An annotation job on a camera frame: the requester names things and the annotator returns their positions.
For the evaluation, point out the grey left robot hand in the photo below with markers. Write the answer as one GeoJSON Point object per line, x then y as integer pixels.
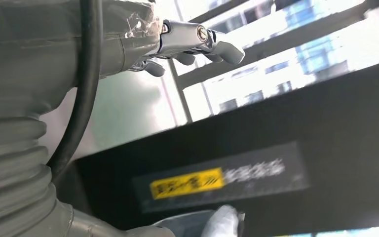
{"type": "Point", "coordinates": [29, 49]}

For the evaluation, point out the grey parcel bag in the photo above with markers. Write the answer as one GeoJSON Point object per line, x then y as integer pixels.
{"type": "Point", "coordinates": [222, 222]}

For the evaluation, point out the black inbound scanning machine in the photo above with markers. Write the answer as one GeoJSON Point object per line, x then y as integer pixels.
{"type": "Point", "coordinates": [340, 130]}

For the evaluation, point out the black and yellow label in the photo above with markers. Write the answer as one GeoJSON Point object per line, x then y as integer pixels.
{"type": "Point", "coordinates": [219, 178]}

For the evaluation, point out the dark window frame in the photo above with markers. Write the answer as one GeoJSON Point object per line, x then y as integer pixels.
{"type": "Point", "coordinates": [274, 42]}

